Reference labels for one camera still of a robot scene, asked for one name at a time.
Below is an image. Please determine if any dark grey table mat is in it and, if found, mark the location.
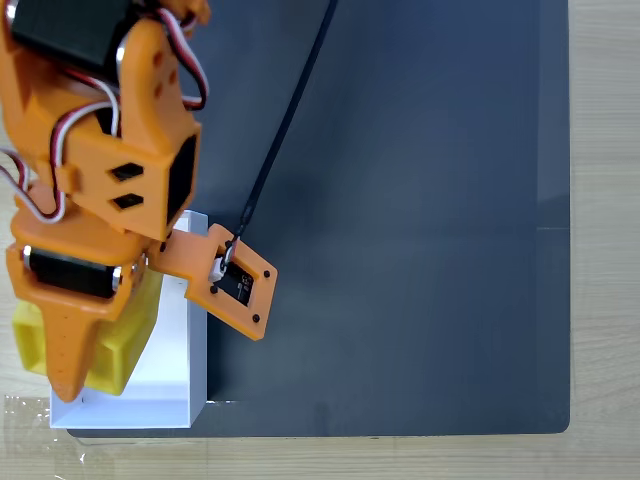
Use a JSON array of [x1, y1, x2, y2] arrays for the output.
[[64, 0, 572, 439]]

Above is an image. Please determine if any clear plastic tape patch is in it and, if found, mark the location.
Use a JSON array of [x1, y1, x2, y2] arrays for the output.
[[2, 393, 87, 469]]

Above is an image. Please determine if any black camera cable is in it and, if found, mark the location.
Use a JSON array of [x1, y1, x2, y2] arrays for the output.
[[230, 0, 340, 267]]

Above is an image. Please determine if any white open cardboard box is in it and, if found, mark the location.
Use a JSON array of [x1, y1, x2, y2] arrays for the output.
[[49, 209, 209, 430]]

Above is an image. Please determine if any yellow toy block with stud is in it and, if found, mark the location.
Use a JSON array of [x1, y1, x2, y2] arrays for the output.
[[10, 267, 164, 398]]

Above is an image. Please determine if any orange camera mount with board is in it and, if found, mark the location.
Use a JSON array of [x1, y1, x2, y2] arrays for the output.
[[147, 222, 279, 343]]

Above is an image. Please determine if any red white black servo wire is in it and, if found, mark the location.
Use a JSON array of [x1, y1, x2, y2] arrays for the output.
[[0, 148, 68, 224], [157, 6, 209, 113]]

